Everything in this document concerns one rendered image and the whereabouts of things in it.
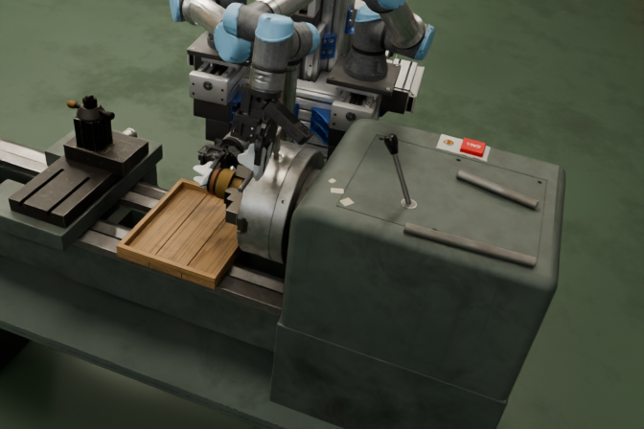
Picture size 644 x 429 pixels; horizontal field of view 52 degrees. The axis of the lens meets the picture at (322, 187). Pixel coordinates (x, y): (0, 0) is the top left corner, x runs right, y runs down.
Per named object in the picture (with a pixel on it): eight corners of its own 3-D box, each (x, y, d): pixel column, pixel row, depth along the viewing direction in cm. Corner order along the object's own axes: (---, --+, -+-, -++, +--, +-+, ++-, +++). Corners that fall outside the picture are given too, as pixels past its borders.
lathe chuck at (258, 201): (310, 203, 197) (314, 124, 174) (269, 283, 176) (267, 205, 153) (283, 194, 199) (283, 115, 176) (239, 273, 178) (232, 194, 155)
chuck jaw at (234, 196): (267, 195, 172) (248, 218, 163) (265, 211, 175) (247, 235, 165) (229, 184, 175) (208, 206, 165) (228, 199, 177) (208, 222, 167)
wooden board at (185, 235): (267, 214, 204) (267, 204, 202) (214, 289, 176) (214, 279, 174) (181, 188, 211) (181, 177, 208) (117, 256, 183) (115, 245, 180)
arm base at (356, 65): (348, 57, 233) (352, 32, 227) (390, 66, 231) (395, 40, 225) (338, 76, 221) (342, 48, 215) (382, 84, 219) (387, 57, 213)
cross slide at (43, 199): (149, 152, 214) (148, 141, 212) (65, 229, 181) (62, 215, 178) (101, 138, 218) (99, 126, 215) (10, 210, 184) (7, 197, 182)
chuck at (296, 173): (322, 206, 196) (327, 126, 173) (281, 287, 175) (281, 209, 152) (310, 203, 197) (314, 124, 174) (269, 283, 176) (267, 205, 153)
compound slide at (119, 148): (142, 159, 203) (141, 146, 200) (124, 176, 195) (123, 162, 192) (84, 142, 207) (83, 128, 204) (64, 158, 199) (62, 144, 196)
